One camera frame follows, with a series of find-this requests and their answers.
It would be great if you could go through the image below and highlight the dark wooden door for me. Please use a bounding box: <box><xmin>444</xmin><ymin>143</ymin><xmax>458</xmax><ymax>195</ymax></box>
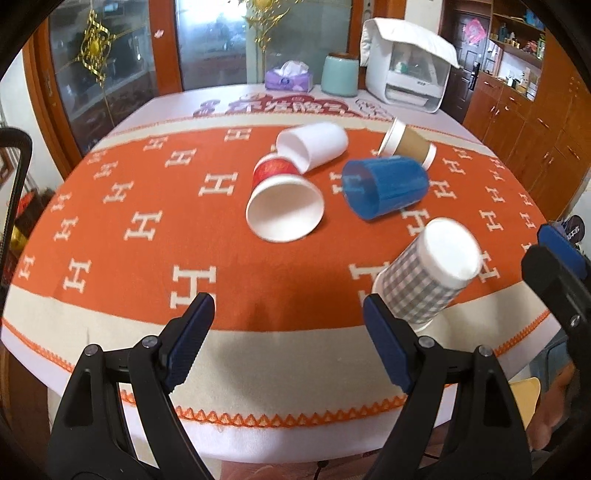
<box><xmin>438</xmin><ymin>0</ymin><xmax>493</xmax><ymax>125</ymax></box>

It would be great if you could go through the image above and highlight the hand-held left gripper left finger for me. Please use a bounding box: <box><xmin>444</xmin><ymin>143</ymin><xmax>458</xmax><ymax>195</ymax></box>
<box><xmin>46</xmin><ymin>292</ymin><xmax>222</xmax><ymax>480</ymax></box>

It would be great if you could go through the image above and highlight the purple tissue box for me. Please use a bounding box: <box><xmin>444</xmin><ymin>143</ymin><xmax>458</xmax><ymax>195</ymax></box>
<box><xmin>264</xmin><ymin>60</ymin><xmax>315</xmax><ymax>92</ymax></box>

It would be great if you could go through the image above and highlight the red door decoration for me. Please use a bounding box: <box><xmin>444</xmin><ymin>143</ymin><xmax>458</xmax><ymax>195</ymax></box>
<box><xmin>464</xmin><ymin>17</ymin><xmax>487</xmax><ymax>47</ymax></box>

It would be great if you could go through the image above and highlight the person's leg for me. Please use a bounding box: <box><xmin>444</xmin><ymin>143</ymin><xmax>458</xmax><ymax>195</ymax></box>
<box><xmin>529</xmin><ymin>362</ymin><xmax>574</xmax><ymax>452</ymax></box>

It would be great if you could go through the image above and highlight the red and white paper cup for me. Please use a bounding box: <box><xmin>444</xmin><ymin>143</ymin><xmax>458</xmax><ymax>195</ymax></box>
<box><xmin>245</xmin><ymin>154</ymin><xmax>325</xmax><ymax>244</ymax></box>

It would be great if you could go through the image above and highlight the wooden shelf cabinet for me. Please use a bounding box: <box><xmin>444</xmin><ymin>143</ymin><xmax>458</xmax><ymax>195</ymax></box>
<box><xmin>462</xmin><ymin>0</ymin><xmax>591</xmax><ymax>222</ymax></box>

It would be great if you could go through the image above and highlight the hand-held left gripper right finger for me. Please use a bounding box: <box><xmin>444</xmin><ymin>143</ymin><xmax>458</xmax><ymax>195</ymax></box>
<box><xmin>362</xmin><ymin>293</ymin><xmax>536</xmax><ymax>480</ymax></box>

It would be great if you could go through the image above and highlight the glass door wooden cabinet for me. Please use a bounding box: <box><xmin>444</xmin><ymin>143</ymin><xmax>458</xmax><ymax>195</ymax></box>
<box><xmin>23</xmin><ymin>0</ymin><xmax>365</xmax><ymax>176</ymax></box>

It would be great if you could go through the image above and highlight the teal canister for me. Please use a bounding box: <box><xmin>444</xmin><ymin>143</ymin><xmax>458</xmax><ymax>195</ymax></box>
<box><xmin>320</xmin><ymin>53</ymin><xmax>360</xmax><ymax>97</ymax></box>

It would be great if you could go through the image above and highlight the gold hanging ornament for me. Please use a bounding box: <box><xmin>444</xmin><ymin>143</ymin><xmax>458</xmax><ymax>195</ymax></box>
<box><xmin>242</xmin><ymin>0</ymin><xmax>287</xmax><ymax>56</ymax></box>
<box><xmin>76</xmin><ymin>7</ymin><xmax>116</xmax><ymax>86</ymax></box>

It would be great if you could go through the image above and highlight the yellow chair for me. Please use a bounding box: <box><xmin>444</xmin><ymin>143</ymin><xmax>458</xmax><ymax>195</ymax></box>
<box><xmin>509</xmin><ymin>377</ymin><xmax>542</xmax><ymax>419</ymax></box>

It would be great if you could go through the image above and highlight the white countertop appliance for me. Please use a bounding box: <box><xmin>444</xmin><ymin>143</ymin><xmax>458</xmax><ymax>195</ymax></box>
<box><xmin>365</xmin><ymin>46</ymin><xmax>451</xmax><ymax>114</ymax></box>

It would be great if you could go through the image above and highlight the orange patterned blanket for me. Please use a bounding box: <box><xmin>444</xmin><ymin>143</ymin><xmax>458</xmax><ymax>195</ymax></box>
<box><xmin>0</xmin><ymin>95</ymin><xmax>553</xmax><ymax>428</ymax></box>

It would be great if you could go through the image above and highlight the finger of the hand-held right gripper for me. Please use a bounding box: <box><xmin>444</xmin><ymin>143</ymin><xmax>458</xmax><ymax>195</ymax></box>
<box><xmin>538</xmin><ymin>224</ymin><xmax>585</xmax><ymax>277</ymax></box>
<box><xmin>522</xmin><ymin>244</ymin><xmax>591</xmax><ymax>352</ymax></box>

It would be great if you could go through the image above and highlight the blue plastic cup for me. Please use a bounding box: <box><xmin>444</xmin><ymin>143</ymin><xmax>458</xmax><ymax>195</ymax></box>
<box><xmin>342</xmin><ymin>156</ymin><xmax>430</xmax><ymax>222</ymax></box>

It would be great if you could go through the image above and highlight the plain white paper cup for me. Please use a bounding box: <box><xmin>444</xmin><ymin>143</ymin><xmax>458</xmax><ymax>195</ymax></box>
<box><xmin>276</xmin><ymin>122</ymin><xmax>349</xmax><ymax>175</ymax></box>

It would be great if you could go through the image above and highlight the grey checked paper cup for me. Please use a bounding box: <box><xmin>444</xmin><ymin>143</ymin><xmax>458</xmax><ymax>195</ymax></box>
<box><xmin>372</xmin><ymin>218</ymin><xmax>484</xmax><ymax>334</ymax></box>

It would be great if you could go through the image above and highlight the white cloth cover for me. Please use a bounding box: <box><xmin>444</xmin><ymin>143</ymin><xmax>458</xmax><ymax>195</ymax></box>
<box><xmin>360</xmin><ymin>17</ymin><xmax>461</xmax><ymax>70</ymax></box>

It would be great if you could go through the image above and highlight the brown sleeved paper cup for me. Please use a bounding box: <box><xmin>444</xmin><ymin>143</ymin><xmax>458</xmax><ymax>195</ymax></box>
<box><xmin>379</xmin><ymin>117</ymin><xmax>437</xmax><ymax>169</ymax></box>

